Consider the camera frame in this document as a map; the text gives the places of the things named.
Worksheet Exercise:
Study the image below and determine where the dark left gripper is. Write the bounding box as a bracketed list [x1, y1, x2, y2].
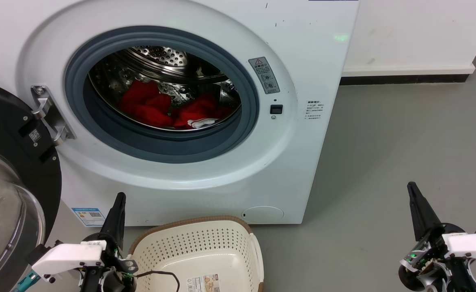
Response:
[80, 193, 139, 292]

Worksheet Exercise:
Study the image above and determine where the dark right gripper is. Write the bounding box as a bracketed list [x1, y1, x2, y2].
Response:
[398, 182, 476, 292]

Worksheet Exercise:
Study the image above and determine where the red garment with white trim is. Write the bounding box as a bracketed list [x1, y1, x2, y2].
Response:
[118, 79, 235, 130]

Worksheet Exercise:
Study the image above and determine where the cream perforated laundry basket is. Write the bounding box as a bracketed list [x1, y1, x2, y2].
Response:
[127, 215, 265, 292]

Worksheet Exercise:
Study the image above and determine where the black washer door with glass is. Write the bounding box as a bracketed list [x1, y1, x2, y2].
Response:
[0, 79, 62, 292]

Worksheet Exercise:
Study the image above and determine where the stainless steel washing machine drum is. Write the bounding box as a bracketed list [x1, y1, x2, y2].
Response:
[88, 45, 242, 131]

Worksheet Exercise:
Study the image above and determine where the blue energy label sticker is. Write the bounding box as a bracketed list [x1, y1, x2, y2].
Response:
[71, 208, 106, 227]

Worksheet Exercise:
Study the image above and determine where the grey rubber door gasket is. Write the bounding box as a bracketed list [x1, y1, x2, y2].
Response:
[64, 26, 260, 164]

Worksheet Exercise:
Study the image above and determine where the silver metal door hinge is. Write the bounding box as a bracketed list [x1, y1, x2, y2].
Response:
[30, 84, 77, 146]

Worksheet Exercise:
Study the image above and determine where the black baseboard strip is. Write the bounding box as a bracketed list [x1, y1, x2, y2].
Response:
[339, 74, 470, 86]

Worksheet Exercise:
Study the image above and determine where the white front-load washing machine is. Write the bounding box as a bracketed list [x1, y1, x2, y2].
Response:
[0, 0, 361, 226]

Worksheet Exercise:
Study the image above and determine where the round white filter cover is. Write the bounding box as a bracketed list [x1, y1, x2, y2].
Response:
[241, 206, 285, 223]

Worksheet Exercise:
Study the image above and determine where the printed text label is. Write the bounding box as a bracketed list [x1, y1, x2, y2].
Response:
[305, 100, 325, 120]

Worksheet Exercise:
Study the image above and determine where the grey warning sticker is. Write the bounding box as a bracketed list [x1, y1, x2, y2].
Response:
[248, 57, 280, 94]

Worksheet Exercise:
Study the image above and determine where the thin black cable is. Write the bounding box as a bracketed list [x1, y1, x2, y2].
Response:
[134, 271, 181, 292]

